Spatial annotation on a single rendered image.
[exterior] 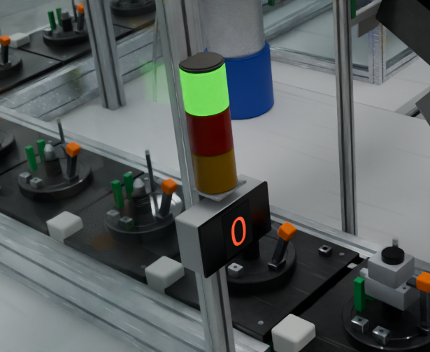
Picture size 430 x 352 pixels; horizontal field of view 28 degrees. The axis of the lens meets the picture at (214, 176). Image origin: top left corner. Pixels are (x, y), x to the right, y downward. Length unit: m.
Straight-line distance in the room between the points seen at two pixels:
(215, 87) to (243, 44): 1.06
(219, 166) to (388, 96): 1.19
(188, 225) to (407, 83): 1.28
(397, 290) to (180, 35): 0.46
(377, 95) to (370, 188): 0.43
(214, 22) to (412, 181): 0.58
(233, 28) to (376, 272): 0.94
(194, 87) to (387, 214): 0.81
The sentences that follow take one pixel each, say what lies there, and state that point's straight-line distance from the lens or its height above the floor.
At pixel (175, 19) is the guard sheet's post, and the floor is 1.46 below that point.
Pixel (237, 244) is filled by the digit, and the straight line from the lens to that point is 1.05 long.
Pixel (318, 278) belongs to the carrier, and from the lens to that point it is 1.34.
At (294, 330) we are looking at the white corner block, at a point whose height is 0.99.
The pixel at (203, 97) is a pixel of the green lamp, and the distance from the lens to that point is 0.95.
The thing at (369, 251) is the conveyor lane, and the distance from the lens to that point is 1.42.
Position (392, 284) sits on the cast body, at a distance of 1.18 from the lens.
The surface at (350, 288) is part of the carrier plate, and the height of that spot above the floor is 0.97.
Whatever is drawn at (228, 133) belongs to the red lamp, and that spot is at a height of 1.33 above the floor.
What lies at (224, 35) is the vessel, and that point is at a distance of 1.99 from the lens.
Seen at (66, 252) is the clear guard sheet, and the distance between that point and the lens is 0.93.
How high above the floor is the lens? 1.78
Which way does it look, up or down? 30 degrees down
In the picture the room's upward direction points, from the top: 7 degrees counter-clockwise
